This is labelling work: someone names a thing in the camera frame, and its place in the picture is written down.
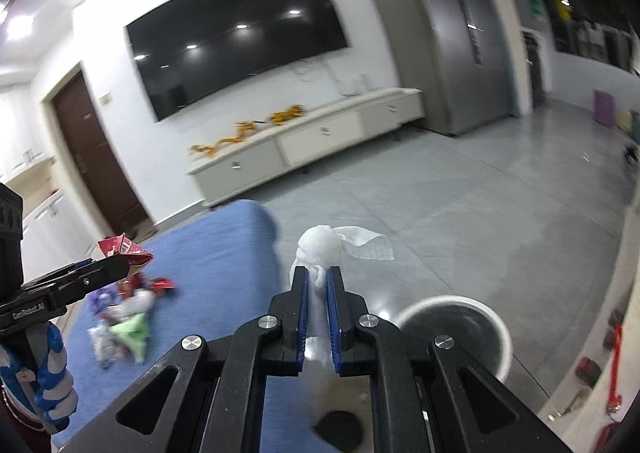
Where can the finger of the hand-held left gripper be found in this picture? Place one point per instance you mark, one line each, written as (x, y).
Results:
(95, 275)
(55, 272)

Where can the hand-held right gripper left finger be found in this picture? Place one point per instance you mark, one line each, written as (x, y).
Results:
(301, 318)

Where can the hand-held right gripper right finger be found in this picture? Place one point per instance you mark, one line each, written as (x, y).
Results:
(333, 323)

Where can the purple plastic wrapper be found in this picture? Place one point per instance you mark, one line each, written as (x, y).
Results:
(99, 301)

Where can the red snack wrapper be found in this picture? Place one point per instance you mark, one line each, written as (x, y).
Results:
(125, 248)

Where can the white tissue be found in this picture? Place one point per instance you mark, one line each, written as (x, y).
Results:
(317, 245)

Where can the white trash bin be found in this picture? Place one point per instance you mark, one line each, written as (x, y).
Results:
(450, 323)

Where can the white kitchen cabinets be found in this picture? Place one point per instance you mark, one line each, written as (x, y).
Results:
(40, 223)

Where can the small white paper wad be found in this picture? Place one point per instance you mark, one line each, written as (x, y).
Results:
(141, 300)

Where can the clear white plastic wrapper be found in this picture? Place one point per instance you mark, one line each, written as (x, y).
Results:
(102, 343)

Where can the small red wrapper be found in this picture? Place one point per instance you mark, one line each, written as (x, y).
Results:
(162, 284)

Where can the green wrapper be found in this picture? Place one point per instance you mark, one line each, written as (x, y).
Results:
(132, 335)

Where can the black round object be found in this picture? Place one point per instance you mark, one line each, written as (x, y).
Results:
(340, 428)

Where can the blue mat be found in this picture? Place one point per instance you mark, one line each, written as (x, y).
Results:
(215, 258)

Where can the white television cabinet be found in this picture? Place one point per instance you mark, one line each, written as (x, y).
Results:
(300, 138)

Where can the long gold dragon ornament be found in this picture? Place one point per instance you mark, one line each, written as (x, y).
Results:
(225, 138)

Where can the short gold dragon ornament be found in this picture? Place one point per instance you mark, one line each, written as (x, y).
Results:
(289, 114)

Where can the dark can with red end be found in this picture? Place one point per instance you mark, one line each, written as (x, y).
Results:
(588, 372)

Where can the dark cylindrical can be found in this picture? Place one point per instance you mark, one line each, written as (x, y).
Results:
(614, 328)

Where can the white curved shelf unit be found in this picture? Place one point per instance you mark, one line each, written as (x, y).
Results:
(625, 273)

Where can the grey refrigerator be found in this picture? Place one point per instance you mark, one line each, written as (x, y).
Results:
(450, 33)

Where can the purple box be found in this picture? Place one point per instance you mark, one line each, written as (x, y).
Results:
(604, 108)

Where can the pale yellow bag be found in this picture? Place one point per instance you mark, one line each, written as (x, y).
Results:
(625, 120)

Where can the wall light switch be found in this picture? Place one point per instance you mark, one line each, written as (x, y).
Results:
(104, 97)

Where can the wall television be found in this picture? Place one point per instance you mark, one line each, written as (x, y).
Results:
(235, 38)

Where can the green wall sign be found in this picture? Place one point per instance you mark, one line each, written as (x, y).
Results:
(537, 6)

